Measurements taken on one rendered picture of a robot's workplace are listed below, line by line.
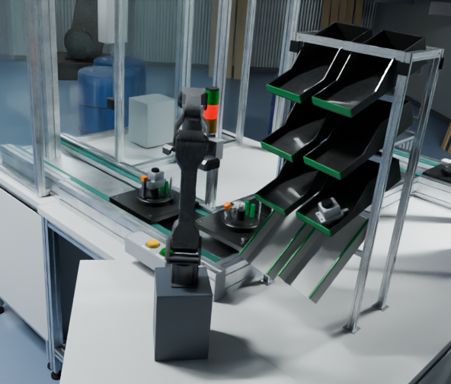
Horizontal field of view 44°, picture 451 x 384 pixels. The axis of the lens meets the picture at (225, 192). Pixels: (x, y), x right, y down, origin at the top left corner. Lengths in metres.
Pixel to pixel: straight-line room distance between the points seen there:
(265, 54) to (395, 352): 8.50
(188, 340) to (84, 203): 0.88
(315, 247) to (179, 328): 0.46
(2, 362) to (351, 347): 1.79
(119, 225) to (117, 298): 0.36
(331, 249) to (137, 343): 0.60
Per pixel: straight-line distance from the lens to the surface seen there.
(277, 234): 1.69
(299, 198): 1.55
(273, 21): 9.82
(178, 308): 1.41
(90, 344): 1.57
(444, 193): 2.71
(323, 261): 1.60
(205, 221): 1.96
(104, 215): 2.07
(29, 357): 2.91
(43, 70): 2.55
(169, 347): 1.48
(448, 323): 1.87
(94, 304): 1.72
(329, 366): 1.57
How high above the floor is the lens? 1.84
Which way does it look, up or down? 23 degrees down
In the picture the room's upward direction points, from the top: 5 degrees clockwise
